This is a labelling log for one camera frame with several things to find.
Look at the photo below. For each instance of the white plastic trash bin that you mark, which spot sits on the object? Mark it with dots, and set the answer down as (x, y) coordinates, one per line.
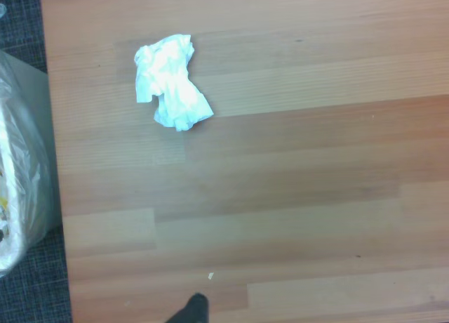
(33, 133)

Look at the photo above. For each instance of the white tissue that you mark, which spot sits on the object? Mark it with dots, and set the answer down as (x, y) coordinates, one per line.
(168, 80)

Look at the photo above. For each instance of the wooden coffee table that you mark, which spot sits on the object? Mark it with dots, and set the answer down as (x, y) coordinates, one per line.
(280, 196)

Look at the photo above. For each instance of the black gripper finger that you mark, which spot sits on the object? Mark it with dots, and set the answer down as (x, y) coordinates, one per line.
(195, 310)

